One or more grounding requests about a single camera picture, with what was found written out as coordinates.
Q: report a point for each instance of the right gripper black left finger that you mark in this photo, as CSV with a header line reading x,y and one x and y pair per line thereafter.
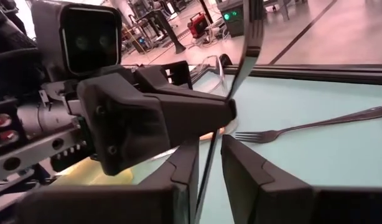
x,y
116,205

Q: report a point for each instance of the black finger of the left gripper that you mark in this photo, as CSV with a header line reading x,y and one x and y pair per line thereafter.
x,y
132,124
153,79

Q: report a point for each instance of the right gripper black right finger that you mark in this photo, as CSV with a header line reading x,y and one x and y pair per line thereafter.
x,y
303,205

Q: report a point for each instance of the black floor stand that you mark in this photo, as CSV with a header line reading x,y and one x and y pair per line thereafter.
x,y
172,37

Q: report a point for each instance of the clear plastic container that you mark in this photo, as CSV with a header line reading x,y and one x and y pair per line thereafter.
x,y
221,74

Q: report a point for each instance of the red tool case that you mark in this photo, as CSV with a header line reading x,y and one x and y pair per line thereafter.
x,y
198,26

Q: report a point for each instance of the black computer with green lights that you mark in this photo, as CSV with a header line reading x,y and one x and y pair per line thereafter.
x,y
233,25

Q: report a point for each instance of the green table mat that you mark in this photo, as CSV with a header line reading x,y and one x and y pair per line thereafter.
x,y
303,109

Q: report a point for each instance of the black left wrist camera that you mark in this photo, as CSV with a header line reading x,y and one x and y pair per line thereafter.
x,y
88,40

